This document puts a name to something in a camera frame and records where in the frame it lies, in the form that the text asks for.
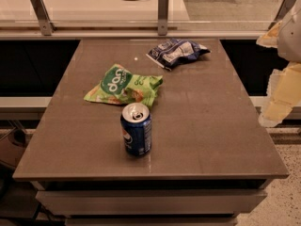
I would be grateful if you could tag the blue pepsi can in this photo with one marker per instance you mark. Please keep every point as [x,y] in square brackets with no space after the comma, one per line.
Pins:
[135,121]

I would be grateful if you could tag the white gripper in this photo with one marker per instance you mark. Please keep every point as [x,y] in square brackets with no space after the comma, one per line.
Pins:
[292,37]

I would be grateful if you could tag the left metal railing bracket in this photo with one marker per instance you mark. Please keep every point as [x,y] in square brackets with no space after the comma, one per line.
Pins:
[46,26]

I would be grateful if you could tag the middle metal railing bracket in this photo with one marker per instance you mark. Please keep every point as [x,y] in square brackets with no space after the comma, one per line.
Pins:
[162,17]

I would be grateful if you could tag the green chip bag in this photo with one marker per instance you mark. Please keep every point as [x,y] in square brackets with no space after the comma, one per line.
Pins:
[120,87]

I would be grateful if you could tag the blue chip bag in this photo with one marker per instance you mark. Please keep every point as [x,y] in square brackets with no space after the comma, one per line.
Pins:
[175,52]

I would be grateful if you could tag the metal railing bracket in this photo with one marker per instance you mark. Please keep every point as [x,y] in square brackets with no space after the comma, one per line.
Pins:
[284,8]
[46,26]
[162,17]

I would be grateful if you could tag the right metal railing bracket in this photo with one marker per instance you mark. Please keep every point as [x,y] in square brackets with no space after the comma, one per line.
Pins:
[284,8]

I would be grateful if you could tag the grey table drawer unit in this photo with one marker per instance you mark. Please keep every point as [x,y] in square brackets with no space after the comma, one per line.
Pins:
[155,207]

